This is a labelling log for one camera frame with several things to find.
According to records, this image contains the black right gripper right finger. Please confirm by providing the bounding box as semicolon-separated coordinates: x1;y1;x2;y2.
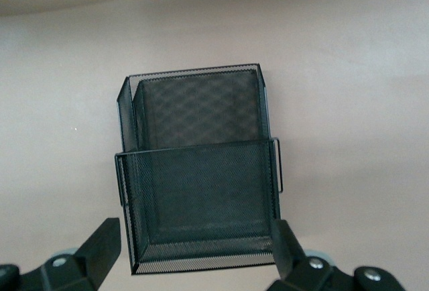
267;219;356;291

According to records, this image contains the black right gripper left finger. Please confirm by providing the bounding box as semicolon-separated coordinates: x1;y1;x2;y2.
19;217;121;291

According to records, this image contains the black mesh two-tier basket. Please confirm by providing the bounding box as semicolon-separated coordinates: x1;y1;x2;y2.
113;63;284;276

